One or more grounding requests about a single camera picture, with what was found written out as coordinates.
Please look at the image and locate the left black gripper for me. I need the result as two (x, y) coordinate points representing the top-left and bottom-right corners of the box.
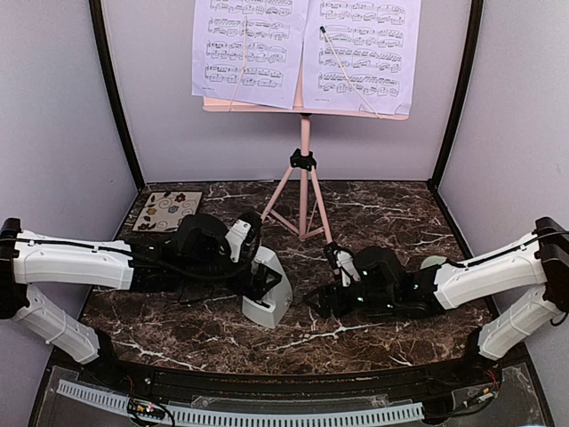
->
(178, 252), (281, 300)

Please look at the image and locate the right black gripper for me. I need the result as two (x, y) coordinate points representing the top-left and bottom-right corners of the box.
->
(303, 278), (397, 318)

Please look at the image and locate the white metronome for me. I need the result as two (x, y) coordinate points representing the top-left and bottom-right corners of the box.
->
(242, 246), (293, 329)

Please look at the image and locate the pink music stand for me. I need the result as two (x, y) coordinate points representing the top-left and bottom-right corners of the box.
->
(202, 47), (409, 240)

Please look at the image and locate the purple sheet music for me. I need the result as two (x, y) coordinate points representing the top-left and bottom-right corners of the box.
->
(302, 0), (421, 116)
(192, 0), (309, 109)

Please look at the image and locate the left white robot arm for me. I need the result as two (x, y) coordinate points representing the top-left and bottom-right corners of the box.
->
(1, 213), (293, 388)

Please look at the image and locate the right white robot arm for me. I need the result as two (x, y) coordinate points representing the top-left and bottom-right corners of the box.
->
(303, 217), (568, 386)

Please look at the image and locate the pale green bowl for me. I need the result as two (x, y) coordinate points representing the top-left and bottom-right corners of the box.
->
(421, 255), (447, 270)

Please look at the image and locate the floral ceramic tile coaster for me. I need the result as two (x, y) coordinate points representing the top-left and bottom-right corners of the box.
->
(133, 191), (202, 232)

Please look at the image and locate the small circuit board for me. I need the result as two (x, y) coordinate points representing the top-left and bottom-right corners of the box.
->
(126, 399), (166, 421)

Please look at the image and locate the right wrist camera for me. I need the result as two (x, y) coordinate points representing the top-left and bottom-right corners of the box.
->
(324, 242), (361, 287)

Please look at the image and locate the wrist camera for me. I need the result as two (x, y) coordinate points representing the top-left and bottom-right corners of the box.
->
(225, 211), (262, 262)
(324, 242), (361, 287)

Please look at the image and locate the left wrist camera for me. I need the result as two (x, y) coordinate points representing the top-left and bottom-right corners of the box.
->
(225, 211), (262, 262)

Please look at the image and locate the white slotted cable duct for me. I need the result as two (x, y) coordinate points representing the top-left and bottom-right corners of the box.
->
(56, 380), (424, 427)

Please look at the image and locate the left black frame post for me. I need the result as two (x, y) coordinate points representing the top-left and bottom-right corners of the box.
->
(89, 0), (146, 191)

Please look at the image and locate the black frame post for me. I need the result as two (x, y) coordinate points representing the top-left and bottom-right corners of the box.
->
(89, 0), (146, 191)
(428, 0), (485, 193)

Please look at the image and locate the right black frame post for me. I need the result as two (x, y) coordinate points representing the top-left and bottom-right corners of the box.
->
(428, 0), (485, 193)

